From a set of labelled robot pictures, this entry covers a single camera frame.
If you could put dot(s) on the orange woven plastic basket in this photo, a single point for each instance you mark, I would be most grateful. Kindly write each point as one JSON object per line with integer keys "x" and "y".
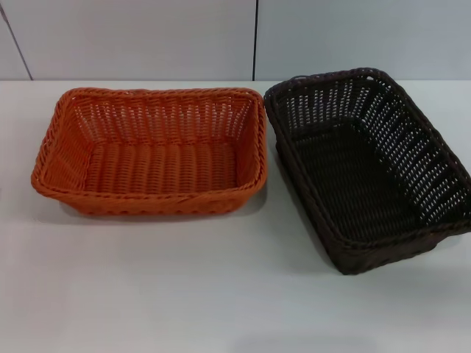
{"x": 158, "y": 165}

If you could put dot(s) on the dark brown woven basket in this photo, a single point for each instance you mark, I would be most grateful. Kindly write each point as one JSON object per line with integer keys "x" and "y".
{"x": 349, "y": 176}

